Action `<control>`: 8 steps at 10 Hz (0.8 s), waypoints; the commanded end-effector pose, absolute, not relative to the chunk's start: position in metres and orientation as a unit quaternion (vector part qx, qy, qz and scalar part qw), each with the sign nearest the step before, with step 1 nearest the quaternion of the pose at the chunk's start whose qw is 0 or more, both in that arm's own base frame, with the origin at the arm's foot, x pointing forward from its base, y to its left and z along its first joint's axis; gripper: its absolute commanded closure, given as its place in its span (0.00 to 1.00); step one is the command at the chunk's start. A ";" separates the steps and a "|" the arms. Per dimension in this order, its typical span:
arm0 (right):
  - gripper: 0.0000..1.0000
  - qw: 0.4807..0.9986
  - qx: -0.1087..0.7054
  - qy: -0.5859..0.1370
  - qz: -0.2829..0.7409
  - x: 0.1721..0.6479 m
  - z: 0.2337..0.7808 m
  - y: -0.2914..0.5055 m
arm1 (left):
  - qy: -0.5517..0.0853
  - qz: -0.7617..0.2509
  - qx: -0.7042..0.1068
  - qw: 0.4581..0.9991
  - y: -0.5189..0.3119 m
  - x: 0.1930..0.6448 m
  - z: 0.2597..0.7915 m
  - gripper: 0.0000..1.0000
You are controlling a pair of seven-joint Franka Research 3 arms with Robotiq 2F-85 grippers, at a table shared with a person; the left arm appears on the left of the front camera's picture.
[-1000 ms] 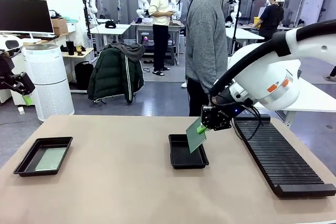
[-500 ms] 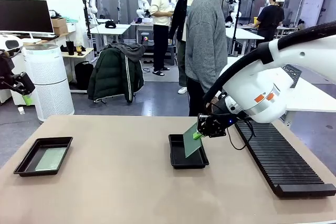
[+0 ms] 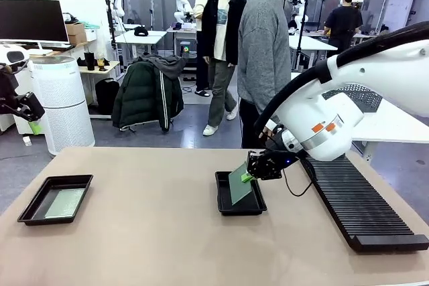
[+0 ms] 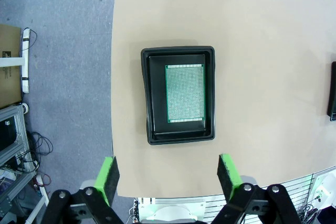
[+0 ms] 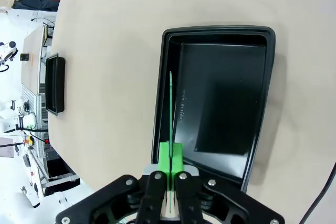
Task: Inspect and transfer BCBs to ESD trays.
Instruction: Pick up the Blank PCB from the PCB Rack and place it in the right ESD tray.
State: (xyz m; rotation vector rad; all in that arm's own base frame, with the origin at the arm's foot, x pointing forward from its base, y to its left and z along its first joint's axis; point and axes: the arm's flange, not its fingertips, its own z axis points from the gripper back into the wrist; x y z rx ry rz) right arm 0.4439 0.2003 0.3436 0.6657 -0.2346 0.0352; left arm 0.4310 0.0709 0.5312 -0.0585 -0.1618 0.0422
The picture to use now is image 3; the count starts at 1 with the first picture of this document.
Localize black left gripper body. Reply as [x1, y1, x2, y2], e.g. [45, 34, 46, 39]
[0, 64, 19, 115]

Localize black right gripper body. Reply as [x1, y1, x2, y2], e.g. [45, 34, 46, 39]
[256, 148, 298, 181]

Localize green glass plate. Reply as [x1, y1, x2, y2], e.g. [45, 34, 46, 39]
[228, 161, 257, 206]
[43, 188, 86, 219]

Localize black plastic ESD tray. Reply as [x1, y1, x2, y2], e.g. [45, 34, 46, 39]
[17, 174, 95, 226]
[214, 171, 268, 217]

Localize grey hooded garment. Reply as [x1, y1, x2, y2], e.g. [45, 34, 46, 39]
[133, 53, 187, 81]

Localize white air purifier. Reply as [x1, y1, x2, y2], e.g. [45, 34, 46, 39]
[28, 56, 96, 156]

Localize wooden monitor desk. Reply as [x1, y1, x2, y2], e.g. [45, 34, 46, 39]
[19, 42, 88, 62]

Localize black cloth on side table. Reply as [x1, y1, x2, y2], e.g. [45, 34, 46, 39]
[76, 58, 111, 68]

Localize black tumbler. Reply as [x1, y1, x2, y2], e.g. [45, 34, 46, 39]
[84, 51, 96, 72]

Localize black computer monitor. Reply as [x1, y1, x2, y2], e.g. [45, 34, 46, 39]
[0, 0, 70, 56]

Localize black backpack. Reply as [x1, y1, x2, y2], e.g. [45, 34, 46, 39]
[95, 78, 121, 117]

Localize brown cardboard box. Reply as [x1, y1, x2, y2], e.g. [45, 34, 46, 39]
[65, 23, 88, 46]

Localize small wooden side table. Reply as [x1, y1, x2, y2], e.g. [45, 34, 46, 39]
[78, 60, 121, 119]

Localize dark green puffer jacket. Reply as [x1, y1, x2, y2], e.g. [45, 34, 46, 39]
[111, 60, 184, 133]

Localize black slotted board rack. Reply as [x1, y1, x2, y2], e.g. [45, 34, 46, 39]
[300, 151, 429, 253]

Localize person in grey sweater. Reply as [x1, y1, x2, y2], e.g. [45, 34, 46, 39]
[237, 0, 316, 149]

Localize grey plastic basket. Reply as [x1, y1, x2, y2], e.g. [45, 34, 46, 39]
[321, 84, 383, 113]

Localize white background table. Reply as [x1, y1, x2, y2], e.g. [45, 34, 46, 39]
[288, 35, 338, 70]

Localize large white work table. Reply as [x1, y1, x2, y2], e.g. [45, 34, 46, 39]
[290, 71, 429, 163]

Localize person in black cardigan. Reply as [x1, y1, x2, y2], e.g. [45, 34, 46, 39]
[200, 0, 247, 137]

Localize grey background robot table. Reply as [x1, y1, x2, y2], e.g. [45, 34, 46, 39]
[166, 26, 199, 53]

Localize person in black t-shirt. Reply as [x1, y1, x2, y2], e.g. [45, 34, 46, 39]
[324, 0, 363, 58]

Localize person in cream sweater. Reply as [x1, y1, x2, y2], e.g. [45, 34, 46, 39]
[193, 0, 215, 98]

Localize thin black camera cable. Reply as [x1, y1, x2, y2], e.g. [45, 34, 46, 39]
[283, 167, 314, 198]

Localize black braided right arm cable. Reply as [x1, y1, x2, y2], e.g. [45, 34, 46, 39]
[253, 20, 429, 138]

